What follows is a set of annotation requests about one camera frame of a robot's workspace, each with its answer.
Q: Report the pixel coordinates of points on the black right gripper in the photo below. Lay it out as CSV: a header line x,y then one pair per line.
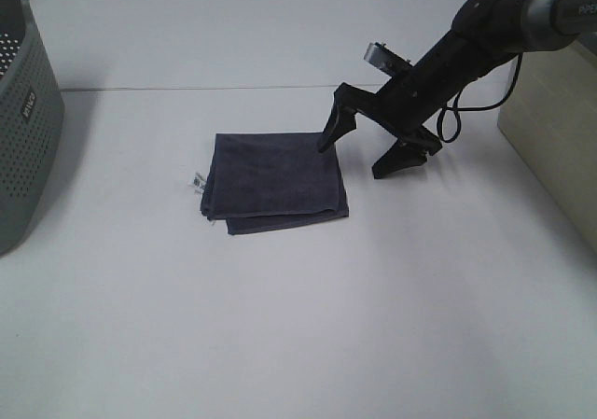
x,y
405,102

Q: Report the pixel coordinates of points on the dark grey towel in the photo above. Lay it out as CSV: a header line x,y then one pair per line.
x,y
261,182

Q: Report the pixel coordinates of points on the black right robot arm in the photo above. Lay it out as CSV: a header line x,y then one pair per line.
x,y
515,27

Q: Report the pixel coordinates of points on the beige plastic storage bin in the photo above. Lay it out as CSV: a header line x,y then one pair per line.
x,y
550,120

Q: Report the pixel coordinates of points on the grey perforated plastic basket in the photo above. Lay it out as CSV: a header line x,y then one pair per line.
x,y
32,113

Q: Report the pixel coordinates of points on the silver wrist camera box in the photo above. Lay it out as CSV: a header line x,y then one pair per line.
x,y
383,59

